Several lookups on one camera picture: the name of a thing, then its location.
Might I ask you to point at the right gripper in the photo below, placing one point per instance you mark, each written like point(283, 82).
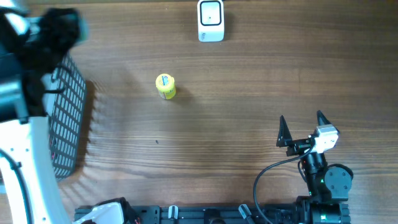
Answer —
point(285, 139)

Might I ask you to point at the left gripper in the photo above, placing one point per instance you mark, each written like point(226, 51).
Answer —
point(54, 32)

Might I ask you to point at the yellow plastic jar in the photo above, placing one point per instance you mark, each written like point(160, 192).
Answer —
point(165, 85)

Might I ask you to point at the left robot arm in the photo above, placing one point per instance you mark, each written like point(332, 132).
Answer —
point(43, 98)

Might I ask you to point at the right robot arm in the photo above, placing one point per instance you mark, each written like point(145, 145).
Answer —
point(328, 184)

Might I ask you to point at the white barcode scanner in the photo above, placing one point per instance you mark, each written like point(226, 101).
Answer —
point(210, 17)

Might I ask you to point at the grey plastic mesh basket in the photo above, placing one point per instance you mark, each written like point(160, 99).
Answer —
point(65, 114)

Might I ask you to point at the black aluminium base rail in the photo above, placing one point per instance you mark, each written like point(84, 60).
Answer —
point(214, 214)

